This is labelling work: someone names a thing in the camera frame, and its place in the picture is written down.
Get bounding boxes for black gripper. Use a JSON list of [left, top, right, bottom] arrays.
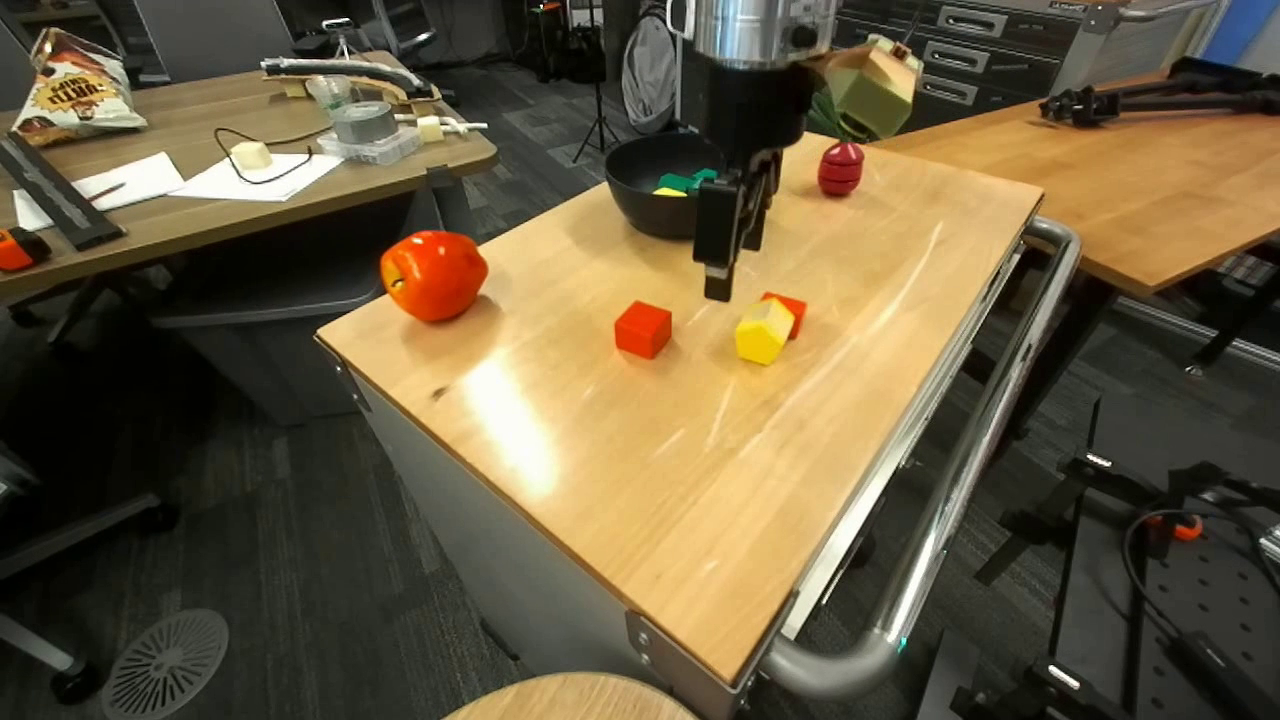
[[677, 56, 823, 303]]

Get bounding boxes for orange wooden block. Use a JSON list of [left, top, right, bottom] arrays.
[[760, 287, 811, 341]]

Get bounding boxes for red toy radish green leaves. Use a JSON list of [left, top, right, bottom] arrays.
[[803, 117, 869, 203]]

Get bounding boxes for yellow wooden block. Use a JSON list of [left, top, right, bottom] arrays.
[[730, 297, 801, 370]]

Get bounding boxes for red wooden cube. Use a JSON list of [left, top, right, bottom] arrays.
[[612, 299, 677, 364]]

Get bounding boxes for black bowl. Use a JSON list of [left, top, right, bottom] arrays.
[[599, 130, 735, 243]]

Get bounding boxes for round standing fan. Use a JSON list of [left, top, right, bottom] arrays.
[[615, 0, 685, 133]]

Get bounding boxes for black drawer cabinet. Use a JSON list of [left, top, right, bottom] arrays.
[[833, 0, 1213, 143]]

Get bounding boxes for grey tape roll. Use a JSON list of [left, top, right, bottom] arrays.
[[325, 98, 406, 170]]

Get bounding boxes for grey metal tool cart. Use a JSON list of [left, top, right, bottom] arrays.
[[310, 216, 1085, 720]]

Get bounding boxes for curved white black device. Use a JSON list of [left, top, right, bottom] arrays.
[[257, 52, 438, 102]]

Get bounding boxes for black folded tripod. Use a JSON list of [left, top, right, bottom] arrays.
[[1037, 56, 1280, 133]]

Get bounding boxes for light wooden table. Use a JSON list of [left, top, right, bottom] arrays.
[[870, 69, 1280, 299]]

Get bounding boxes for white paper sheet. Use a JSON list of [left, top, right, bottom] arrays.
[[9, 150, 186, 236], [169, 150, 346, 207]]

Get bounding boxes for white power adapter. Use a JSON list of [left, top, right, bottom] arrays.
[[228, 137, 280, 176]]

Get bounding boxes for round wooden stool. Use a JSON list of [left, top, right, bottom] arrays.
[[443, 670, 700, 720]]

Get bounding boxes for brown wooden desk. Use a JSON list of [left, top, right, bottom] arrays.
[[0, 66, 498, 311]]

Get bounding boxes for grey office chair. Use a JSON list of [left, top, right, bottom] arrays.
[[132, 0, 300, 81]]

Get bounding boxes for chips bag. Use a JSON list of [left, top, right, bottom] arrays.
[[9, 24, 153, 150]]

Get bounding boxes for small orange object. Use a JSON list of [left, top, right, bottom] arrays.
[[0, 230, 57, 280]]

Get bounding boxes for round grey floor disc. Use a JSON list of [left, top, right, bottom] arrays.
[[95, 610, 232, 720]]

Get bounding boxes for black office chair base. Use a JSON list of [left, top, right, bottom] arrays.
[[0, 435, 178, 708]]

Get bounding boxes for wrist camera with beige mount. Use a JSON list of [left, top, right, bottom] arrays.
[[811, 31, 927, 143]]

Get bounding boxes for steel cart handle bar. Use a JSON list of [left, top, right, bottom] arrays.
[[760, 216, 1085, 703]]

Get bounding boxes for orange clamp handle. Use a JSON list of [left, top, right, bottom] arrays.
[[1138, 509, 1213, 548]]

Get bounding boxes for black metal stand frame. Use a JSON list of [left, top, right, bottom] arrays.
[[933, 397, 1280, 720]]

